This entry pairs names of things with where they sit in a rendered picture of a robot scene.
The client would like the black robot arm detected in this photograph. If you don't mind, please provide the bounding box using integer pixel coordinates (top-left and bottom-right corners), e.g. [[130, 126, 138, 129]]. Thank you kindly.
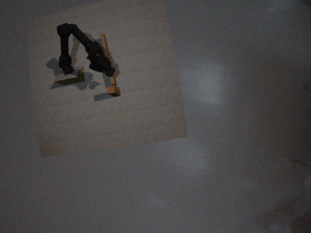
[[57, 23, 111, 75]]

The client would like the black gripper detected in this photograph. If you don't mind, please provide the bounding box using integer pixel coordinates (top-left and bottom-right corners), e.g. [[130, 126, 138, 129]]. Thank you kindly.
[[89, 63, 115, 77]]

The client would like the wooden post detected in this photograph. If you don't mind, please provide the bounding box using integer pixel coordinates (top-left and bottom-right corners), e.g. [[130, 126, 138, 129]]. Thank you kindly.
[[107, 86, 121, 97]]

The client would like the wooden rail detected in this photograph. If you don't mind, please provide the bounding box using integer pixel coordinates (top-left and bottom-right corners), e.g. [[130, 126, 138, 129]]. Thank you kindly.
[[100, 33, 117, 86]]

